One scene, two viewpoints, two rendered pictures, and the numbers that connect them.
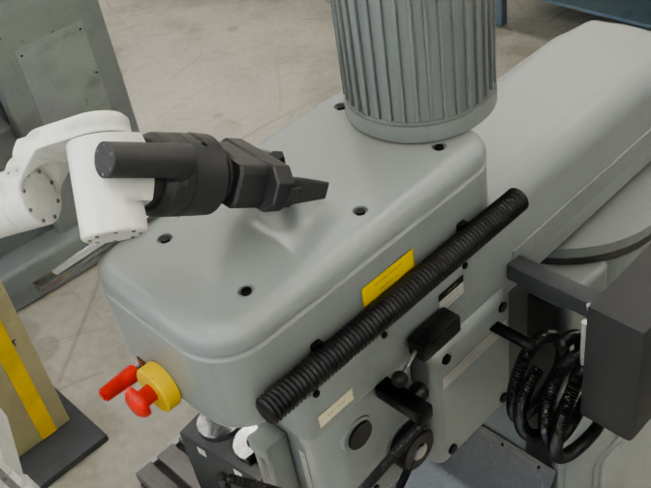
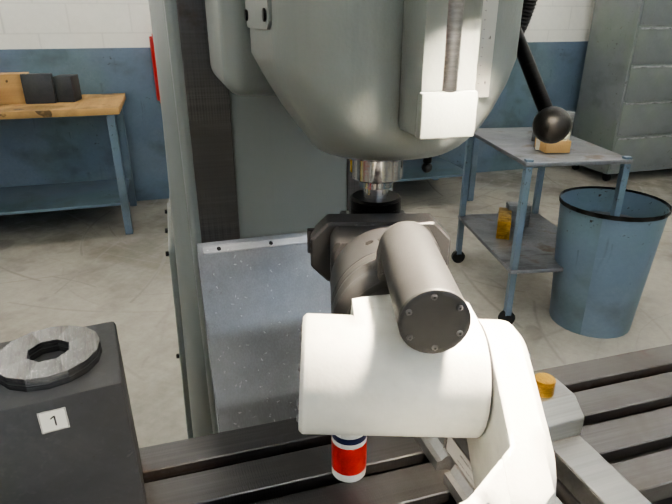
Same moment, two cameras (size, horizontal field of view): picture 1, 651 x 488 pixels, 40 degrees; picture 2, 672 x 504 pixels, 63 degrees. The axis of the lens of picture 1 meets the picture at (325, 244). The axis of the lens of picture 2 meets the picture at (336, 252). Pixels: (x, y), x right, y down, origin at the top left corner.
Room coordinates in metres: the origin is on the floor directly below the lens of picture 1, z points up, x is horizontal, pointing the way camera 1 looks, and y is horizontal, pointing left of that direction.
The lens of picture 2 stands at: (0.71, 0.50, 1.41)
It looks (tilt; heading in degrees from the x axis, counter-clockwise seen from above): 23 degrees down; 292
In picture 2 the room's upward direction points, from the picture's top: straight up
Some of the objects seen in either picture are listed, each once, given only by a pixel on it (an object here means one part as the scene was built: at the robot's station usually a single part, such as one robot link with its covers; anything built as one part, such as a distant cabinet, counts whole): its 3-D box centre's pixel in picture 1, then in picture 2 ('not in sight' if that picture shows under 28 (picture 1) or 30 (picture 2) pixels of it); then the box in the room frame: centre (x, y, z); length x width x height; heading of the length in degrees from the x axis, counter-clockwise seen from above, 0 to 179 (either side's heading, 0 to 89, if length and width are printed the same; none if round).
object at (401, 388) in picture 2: not in sight; (393, 332); (0.79, 0.23, 1.24); 0.11 x 0.11 x 0.11; 24
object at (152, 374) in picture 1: (158, 386); not in sight; (0.72, 0.22, 1.76); 0.06 x 0.02 x 0.06; 39
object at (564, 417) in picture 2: not in sight; (518, 414); (0.71, -0.01, 1.02); 0.12 x 0.06 x 0.04; 41
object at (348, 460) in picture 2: not in sight; (349, 433); (0.88, 0.05, 0.98); 0.04 x 0.04 x 0.11
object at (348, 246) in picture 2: not in sight; (385, 273); (0.83, 0.12, 1.23); 0.13 x 0.12 x 0.10; 24
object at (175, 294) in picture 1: (302, 241); not in sight; (0.87, 0.03, 1.81); 0.47 x 0.26 x 0.16; 129
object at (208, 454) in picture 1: (245, 461); (12, 448); (1.16, 0.24, 1.03); 0.22 x 0.12 x 0.20; 46
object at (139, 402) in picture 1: (142, 399); not in sight; (0.70, 0.24, 1.76); 0.04 x 0.03 x 0.04; 39
